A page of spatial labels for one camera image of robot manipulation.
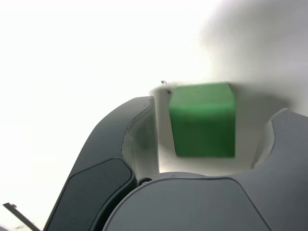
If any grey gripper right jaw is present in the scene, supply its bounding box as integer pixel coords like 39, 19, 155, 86
102, 108, 308, 231

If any black tape strip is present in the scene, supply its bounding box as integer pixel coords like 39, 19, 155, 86
2, 203, 40, 231

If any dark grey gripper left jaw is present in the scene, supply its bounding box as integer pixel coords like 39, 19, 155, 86
44, 96, 161, 231

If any green cube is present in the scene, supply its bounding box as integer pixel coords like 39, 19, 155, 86
169, 82, 235, 158

